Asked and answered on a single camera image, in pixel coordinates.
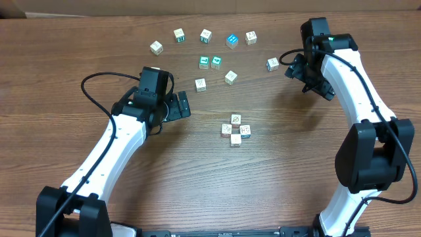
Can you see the block with green R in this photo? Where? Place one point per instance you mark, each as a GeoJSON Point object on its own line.
{"type": "Point", "coordinates": [179, 35]}

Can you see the block with teal letter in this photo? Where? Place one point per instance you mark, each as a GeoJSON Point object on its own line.
{"type": "Point", "coordinates": [205, 36]}

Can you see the block with green 4 top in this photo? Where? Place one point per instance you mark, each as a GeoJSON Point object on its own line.
{"type": "Point", "coordinates": [216, 62]}

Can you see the block with green L top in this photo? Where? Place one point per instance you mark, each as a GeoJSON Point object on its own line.
{"type": "Point", "coordinates": [204, 62]}

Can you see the block with red side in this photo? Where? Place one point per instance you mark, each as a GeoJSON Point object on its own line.
{"type": "Point", "coordinates": [236, 120]}

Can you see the block with umbrella drawing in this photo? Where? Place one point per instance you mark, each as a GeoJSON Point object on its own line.
{"type": "Point", "coordinates": [272, 64]}

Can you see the block with red G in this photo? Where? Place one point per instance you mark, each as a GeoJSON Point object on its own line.
{"type": "Point", "coordinates": [226, 130]}

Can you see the cardboard backdrop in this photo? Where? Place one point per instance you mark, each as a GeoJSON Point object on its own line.
{"type": "Point", "coordinates": [55, 8]}

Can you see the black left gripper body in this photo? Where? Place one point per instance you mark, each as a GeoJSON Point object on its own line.
{"type": "Point", "coordinates": [179, 106]}

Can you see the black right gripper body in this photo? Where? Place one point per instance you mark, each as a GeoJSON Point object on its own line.
{"type": "Point", "coordinates": [313, 85]}

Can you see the block with yellow C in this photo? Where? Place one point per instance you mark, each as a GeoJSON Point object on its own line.
{"type": "Point", "coordinates": [230, 77]}

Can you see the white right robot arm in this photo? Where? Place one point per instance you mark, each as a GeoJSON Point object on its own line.
{"type": "Point", "coordinates": [373, 162]}

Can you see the small plain wooden block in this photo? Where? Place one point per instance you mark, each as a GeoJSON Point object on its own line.
{"type": "Point", "coordinates": [156, 48]}

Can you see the block with yellow side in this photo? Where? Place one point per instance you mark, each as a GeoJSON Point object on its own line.
{"type": "Point", "coordinates": [200, 85]}

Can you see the block with blue top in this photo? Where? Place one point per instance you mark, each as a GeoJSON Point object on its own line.
{"type": "Point", "coordinates": [232, 41]}

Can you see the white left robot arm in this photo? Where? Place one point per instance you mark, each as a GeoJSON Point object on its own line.
{"type": "Point", "coordinates": [79, 206]}

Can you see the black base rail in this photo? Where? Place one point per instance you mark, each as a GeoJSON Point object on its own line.
{"type": "Point", "coordinates": [256, 233]}

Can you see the plain block hourglass drawing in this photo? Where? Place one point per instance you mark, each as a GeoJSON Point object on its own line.
{"type": "Point", "coordinates": [251, 38]}

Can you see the block with blue H side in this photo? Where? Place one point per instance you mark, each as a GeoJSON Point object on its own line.
{"type": "Point", "coordinates": [245, 131]}

